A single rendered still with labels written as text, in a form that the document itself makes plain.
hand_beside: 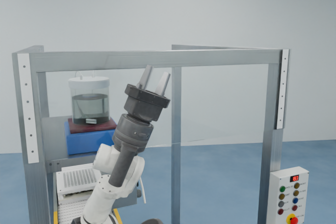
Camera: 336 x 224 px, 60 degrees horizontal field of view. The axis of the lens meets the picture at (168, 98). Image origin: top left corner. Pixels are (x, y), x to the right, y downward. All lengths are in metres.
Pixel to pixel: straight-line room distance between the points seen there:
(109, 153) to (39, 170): 0.35
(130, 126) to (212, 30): 3.81
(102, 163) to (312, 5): 4.62
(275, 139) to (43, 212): 0.95
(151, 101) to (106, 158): 0.18
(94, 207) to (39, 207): 0.29
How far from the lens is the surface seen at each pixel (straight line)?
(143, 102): 0.70
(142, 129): 0.70
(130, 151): 0.69
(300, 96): 5.11
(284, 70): 1.31
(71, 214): 1.62
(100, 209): 0.86
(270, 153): 1.38
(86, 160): 1.10
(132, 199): 1.21
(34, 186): 1.06
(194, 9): 4.39
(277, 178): 1.38
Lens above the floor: 1.65
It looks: 11 degrees down
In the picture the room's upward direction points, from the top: straight up
